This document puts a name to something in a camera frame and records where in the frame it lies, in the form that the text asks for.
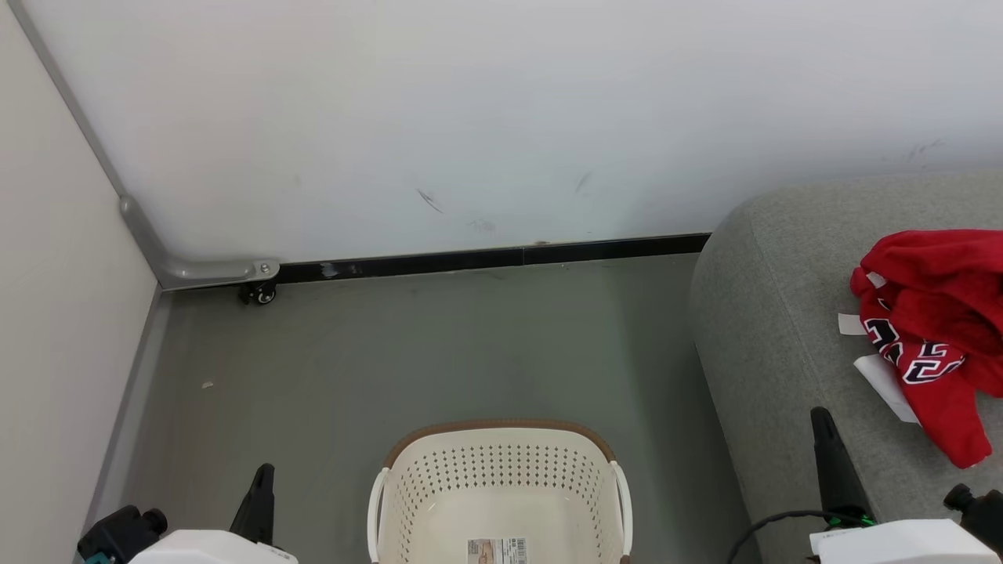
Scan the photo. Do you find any red garment with white stripe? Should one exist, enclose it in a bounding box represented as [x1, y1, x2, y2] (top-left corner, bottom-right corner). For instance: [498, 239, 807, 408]
[850, 229, 1003, 396]

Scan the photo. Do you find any grey wall skirting strip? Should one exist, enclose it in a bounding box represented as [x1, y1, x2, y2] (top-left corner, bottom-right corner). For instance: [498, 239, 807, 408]
[82, 290, 173, 541]

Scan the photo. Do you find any grey metal foot bracket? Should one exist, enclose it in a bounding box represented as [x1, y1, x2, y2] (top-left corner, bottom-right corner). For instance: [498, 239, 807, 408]
[119, 196, 281, 291]

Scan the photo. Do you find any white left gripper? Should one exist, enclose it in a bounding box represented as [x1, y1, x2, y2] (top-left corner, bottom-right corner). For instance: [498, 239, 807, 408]
[129, 463, 299, 564]

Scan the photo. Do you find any paper label sticker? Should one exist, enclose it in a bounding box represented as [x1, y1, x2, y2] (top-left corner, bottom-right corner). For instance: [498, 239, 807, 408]
[467, 537, 528, 564]

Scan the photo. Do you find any grey fabric sofa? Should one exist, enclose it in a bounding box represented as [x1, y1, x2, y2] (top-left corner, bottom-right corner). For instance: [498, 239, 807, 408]
[690, 172, 1003, 564]

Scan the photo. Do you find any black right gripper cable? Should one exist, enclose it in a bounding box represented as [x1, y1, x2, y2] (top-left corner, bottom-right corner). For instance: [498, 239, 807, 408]
[725, 509, 831, 564]

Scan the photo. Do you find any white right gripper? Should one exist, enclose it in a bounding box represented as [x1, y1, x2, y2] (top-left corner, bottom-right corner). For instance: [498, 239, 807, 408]
[809, 407, 1003, 564]

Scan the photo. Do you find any cream perforated laundry basket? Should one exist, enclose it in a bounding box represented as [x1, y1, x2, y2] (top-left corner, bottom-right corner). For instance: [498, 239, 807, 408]
[367, 419, 634, 564]

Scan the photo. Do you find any black baseboard strip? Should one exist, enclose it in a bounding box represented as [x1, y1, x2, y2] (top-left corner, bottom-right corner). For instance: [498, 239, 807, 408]
[276, 233, 712, 284]

